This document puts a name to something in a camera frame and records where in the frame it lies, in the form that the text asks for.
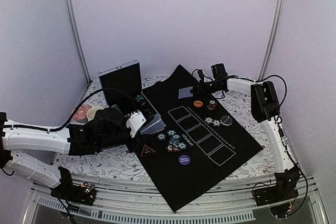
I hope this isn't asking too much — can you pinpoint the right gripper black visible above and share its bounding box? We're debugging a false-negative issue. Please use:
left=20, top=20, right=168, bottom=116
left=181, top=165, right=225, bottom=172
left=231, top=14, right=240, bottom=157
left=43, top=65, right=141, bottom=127
left=190, top=79, right=222, bottom=96

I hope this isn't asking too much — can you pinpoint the dealt playing card grey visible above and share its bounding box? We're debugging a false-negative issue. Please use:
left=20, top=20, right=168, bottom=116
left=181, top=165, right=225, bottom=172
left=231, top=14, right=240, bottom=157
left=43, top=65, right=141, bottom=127
left=178, top=87, right=193, bottom=99

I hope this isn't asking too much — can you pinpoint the orange big blind button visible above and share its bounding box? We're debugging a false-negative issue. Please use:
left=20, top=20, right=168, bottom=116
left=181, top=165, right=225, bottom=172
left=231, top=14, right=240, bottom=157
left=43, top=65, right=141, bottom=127
left=193, top=100, right=203, bottom=108

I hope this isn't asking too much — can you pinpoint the blue ten chip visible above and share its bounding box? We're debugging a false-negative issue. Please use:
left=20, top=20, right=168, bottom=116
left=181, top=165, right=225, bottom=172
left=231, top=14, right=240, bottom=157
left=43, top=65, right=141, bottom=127
left=213, top=120, right=221, bottom=126
left=205, top=117, right=213, bottom=124

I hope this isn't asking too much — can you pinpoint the green poker chip stack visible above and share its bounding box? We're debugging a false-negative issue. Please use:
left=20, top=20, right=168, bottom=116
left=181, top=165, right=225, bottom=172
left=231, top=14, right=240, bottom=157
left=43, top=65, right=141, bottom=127
left=135, top=95, right=145, bottom=107

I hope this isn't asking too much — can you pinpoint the black round dealer button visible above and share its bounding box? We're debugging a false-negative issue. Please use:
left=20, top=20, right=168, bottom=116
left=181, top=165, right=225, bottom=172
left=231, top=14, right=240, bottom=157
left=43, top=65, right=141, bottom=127
left=220, top=115, right=233, bottom=126

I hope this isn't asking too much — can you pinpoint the blue playing card deck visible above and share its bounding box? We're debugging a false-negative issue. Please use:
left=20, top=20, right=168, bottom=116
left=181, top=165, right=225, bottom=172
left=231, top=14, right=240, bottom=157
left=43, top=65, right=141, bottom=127
left=140, top=114, right=166, bottom=135

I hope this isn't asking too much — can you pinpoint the green twenty chip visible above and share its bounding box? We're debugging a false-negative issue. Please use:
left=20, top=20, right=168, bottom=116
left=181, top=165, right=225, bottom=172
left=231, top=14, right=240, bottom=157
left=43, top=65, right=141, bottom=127
left=157, top=133, right=165, bottom=140

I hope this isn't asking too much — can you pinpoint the chip pile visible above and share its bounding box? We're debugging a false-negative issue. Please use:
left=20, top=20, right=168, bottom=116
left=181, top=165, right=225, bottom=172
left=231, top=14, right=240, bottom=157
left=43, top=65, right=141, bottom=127
left=166, top=130, right=187, bottom=152

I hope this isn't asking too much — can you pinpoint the purple small blind button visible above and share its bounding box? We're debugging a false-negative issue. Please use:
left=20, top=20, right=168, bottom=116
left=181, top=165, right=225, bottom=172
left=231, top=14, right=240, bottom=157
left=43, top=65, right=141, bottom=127
left=178, top=155, right=191, bottom=166

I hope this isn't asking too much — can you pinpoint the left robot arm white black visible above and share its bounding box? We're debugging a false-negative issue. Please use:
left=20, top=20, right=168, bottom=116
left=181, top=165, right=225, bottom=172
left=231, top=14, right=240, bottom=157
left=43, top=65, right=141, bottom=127
left=1, top=88, right=146, bottom=200

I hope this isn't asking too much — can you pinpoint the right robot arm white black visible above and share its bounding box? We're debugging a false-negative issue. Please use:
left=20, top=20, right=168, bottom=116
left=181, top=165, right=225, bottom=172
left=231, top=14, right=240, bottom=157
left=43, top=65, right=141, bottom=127
left=191, top=63, right=300, bottom=201

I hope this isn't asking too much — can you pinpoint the cream ceramic cup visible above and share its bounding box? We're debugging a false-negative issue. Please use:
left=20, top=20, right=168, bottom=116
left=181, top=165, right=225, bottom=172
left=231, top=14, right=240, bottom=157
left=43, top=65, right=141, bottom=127
left=86, top=106, right=104, bottom=121

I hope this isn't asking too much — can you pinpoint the dice row in case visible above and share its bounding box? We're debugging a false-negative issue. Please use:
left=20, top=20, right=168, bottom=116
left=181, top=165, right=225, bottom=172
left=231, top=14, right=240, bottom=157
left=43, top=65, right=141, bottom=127
left=125, top=111, right=137, bottom=118

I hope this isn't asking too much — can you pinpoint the red patterned small dish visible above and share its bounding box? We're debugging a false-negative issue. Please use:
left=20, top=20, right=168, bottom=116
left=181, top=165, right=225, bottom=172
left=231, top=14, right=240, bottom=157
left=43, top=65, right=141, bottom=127
left=72, top=104, right=91, bottom=123

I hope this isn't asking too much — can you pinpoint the black red triangle button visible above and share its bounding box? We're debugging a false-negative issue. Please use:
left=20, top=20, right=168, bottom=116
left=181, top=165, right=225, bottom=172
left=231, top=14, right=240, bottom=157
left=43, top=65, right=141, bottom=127
left=140, top=144, right=156, bottom=157

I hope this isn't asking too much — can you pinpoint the aluminium poker chip case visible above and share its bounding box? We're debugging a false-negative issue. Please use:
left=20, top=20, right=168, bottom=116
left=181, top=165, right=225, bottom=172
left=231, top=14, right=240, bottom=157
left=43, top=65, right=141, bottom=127
left=98, top=59, right=158, bottom=124

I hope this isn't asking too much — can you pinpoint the black poker play mat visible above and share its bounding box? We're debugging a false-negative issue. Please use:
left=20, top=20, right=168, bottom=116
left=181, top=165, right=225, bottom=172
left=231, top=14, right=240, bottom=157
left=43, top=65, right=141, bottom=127
left=135, top=66, right=262, bottom=211

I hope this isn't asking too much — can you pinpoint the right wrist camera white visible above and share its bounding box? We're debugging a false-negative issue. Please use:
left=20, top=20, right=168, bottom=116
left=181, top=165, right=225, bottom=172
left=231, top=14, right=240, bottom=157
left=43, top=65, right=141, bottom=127
left=192, top=69, right=213, bottom=83

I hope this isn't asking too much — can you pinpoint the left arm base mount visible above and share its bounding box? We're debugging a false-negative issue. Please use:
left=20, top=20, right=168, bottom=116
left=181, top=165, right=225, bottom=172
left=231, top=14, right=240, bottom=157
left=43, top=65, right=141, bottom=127
left=51, top=167, right=97, bottom=206

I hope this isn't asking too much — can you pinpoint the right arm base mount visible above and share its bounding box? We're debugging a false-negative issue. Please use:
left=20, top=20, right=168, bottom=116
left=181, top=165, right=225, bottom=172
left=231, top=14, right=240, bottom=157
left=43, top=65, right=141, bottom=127
left=251, top=179, right=299, bottom=217

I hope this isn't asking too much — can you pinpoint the right aluminium frame post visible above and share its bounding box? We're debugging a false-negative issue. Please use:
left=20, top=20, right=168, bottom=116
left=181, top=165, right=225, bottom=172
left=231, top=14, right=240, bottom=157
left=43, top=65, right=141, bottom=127
left=258, top=0, right=285, bottom=80

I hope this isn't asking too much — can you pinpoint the aluminium frame post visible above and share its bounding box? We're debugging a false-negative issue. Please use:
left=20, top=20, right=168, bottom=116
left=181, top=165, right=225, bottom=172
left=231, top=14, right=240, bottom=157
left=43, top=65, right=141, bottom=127
left=64, top=0, right=92, bottom=84
left=258, top=0, right=285, bottom=80

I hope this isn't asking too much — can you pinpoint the left aluminium frame post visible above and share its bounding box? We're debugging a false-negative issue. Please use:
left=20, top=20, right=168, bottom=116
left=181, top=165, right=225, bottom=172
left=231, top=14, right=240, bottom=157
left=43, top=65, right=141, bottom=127
left=64, top=0, right=92, bottom=84

